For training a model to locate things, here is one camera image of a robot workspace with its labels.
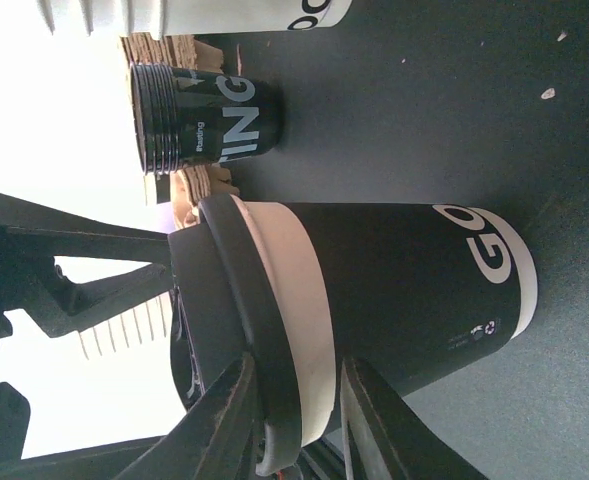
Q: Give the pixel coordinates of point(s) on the white paper cup stack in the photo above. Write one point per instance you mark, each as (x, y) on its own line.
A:
(161, 18)

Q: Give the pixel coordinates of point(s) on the stacked pulp cup carriers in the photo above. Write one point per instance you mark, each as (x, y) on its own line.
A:
(182, 51)

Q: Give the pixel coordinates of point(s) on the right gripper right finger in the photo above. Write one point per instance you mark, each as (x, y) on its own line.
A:
(384, 439)

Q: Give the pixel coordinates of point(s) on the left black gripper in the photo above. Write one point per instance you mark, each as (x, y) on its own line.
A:
(61, 274)

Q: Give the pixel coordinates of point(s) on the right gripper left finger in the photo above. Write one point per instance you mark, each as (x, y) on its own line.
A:
(217, 439)

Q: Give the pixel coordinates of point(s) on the tilted paper cup stack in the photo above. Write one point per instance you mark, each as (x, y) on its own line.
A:
(143, 324)

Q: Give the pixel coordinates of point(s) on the black white paper cup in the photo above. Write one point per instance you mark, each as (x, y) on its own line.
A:
(420, 291)

